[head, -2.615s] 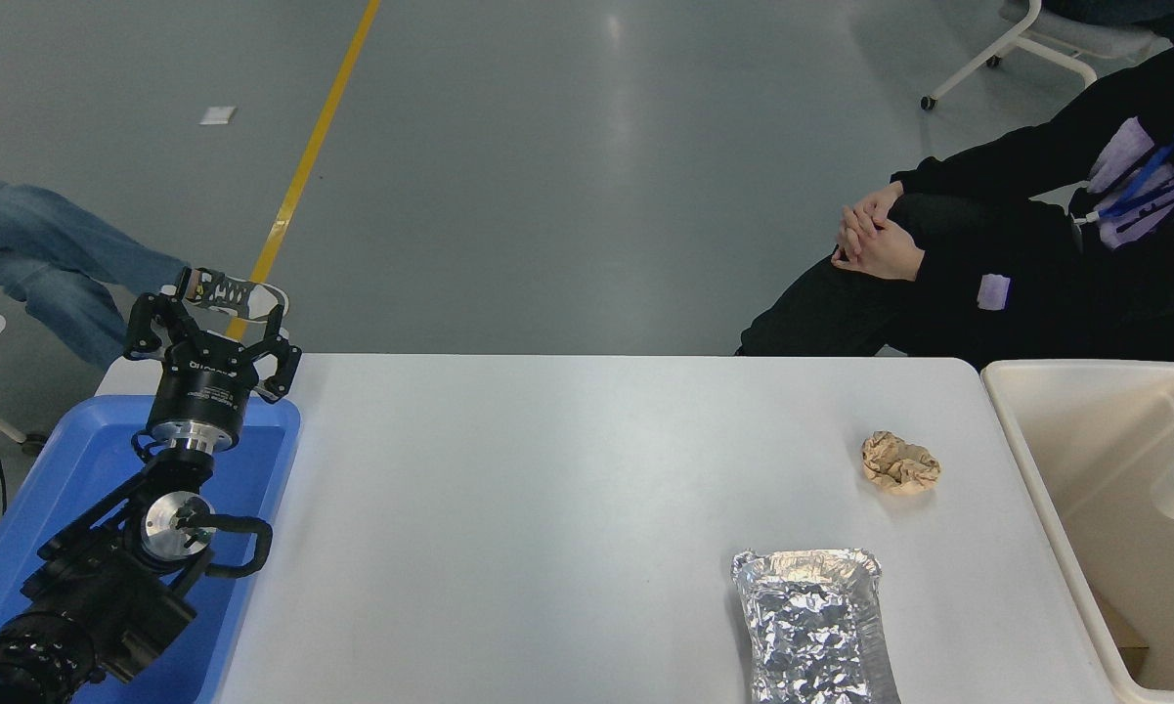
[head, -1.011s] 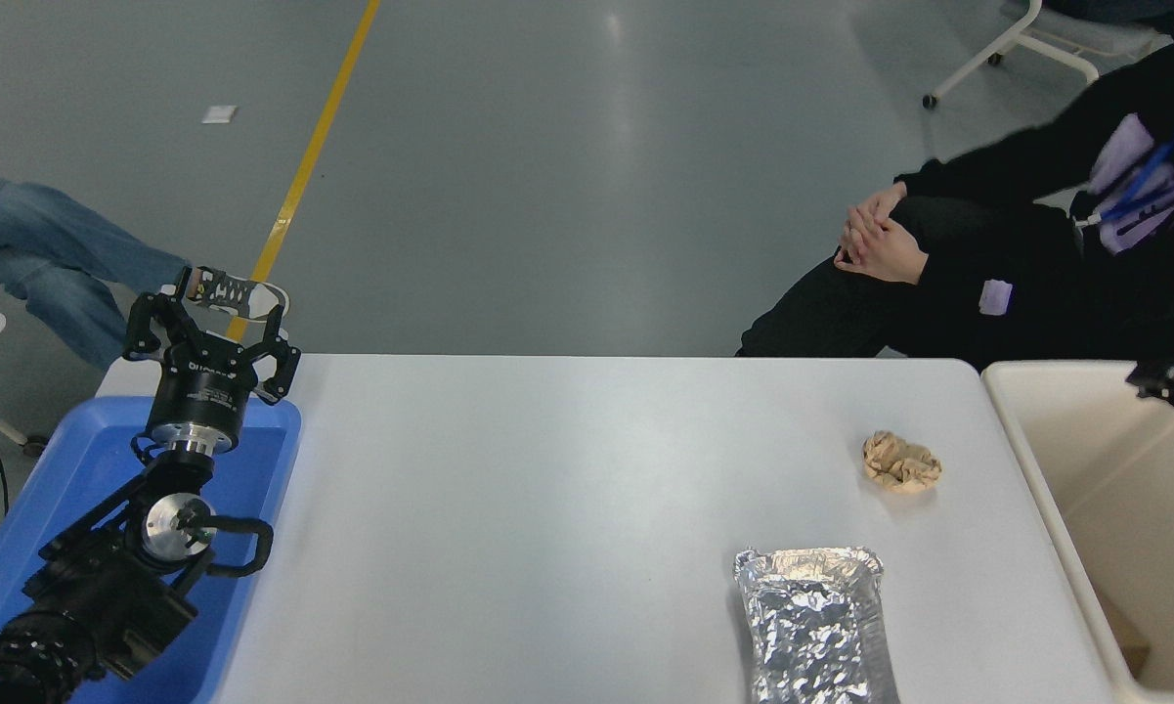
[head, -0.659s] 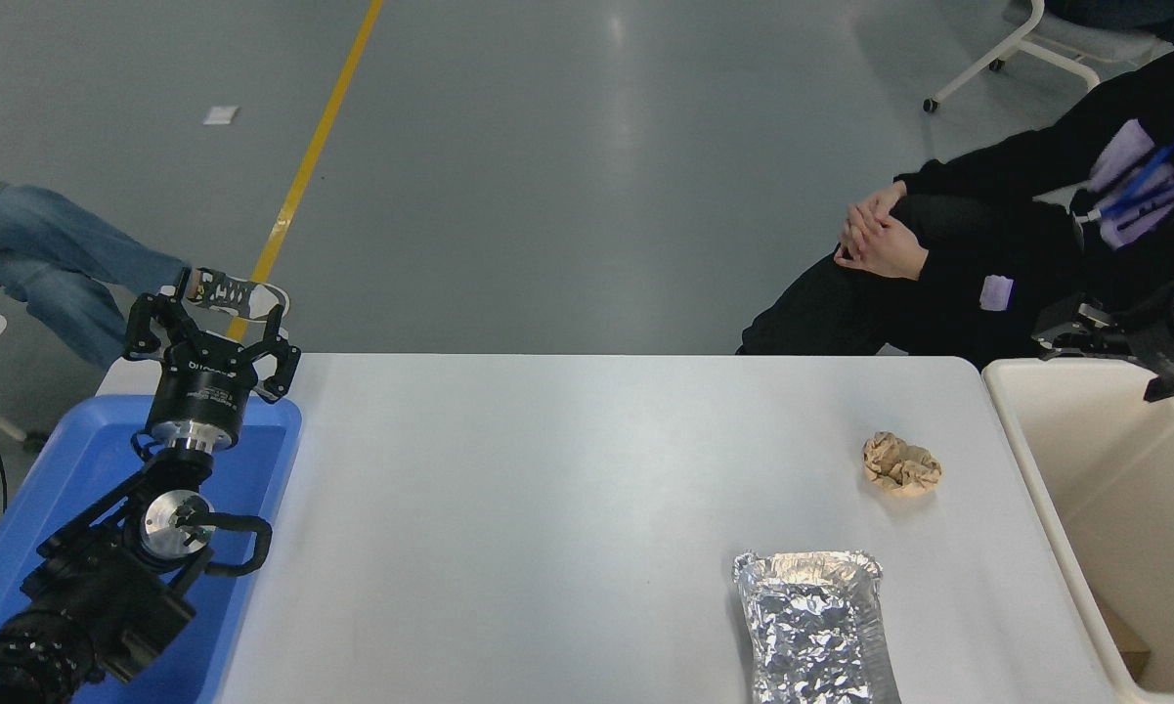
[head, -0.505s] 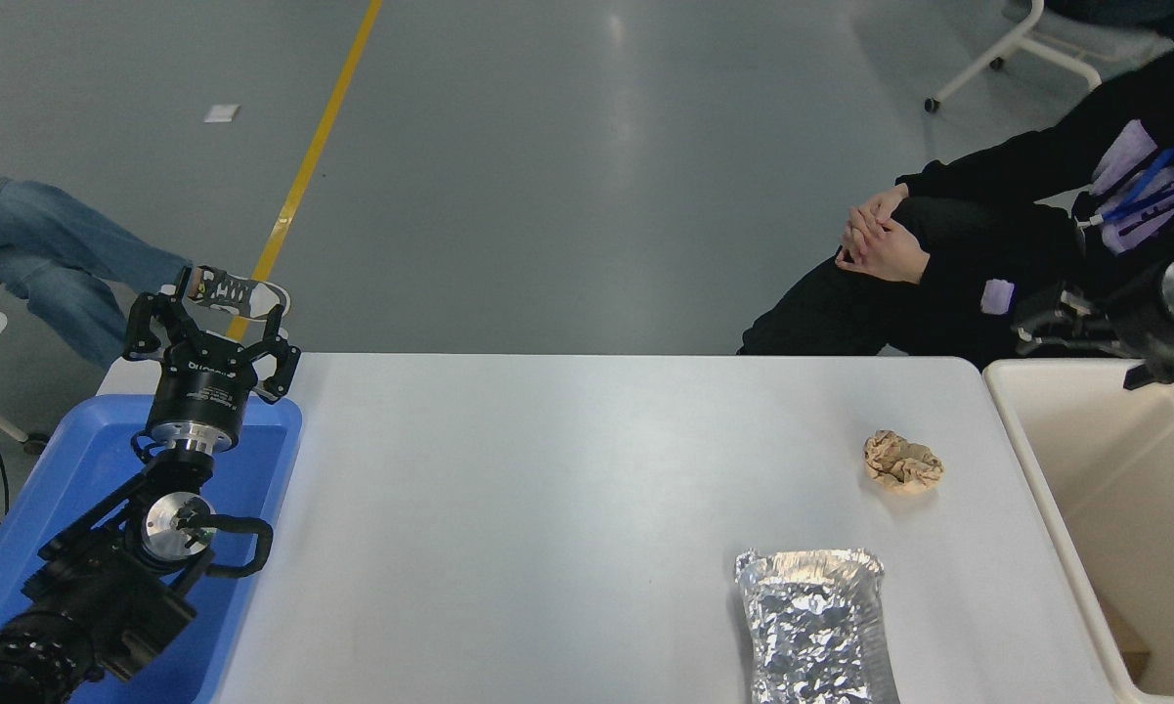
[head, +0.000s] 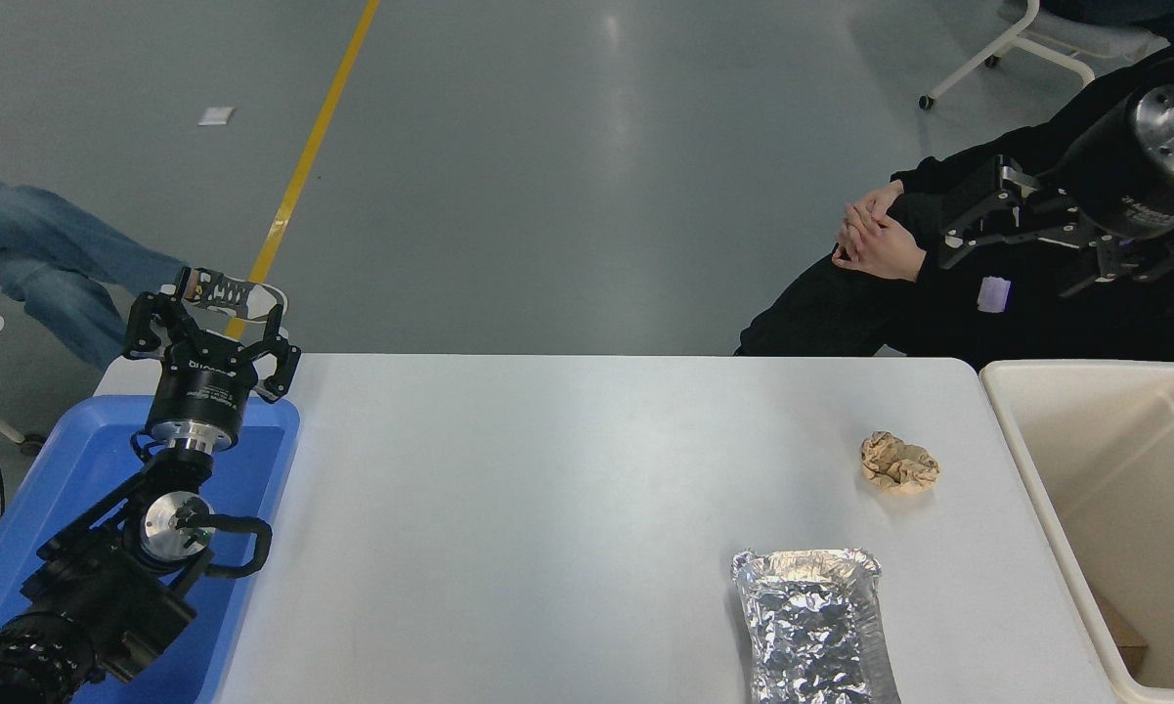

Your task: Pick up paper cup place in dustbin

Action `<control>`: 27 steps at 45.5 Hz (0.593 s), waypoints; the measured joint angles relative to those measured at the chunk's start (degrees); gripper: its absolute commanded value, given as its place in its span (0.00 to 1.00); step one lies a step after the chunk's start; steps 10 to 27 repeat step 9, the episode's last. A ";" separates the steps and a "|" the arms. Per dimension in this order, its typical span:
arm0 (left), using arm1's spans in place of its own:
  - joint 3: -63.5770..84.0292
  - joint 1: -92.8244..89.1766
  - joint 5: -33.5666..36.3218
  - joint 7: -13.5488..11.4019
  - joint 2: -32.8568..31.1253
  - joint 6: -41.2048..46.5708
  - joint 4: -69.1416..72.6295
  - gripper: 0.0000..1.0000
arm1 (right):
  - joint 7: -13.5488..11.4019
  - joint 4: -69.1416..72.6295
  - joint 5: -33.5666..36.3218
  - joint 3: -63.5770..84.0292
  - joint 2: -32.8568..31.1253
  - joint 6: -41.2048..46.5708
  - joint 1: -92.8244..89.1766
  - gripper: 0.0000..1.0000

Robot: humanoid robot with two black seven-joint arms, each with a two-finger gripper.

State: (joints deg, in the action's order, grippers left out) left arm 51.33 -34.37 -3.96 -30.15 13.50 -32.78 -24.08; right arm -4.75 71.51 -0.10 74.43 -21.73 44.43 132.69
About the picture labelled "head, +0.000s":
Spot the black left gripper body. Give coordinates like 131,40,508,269
148,337,260,436

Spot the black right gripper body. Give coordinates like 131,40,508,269
1070,93,1174,242

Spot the person's hand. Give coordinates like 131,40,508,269
840,179,906,242
831,216,929,285

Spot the blue plastic tray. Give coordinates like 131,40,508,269
0,394,301,704

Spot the person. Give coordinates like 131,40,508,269
736,39,1174,373
0,171,290,371

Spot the white wheeled chair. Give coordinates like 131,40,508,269
919,0,1169,110

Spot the large pale plastic bin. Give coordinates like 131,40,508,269
980,360,1174,704

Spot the crumpled tan paper ball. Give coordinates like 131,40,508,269
860,431,941,494

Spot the silver foil tray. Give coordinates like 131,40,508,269
731,548,902,704

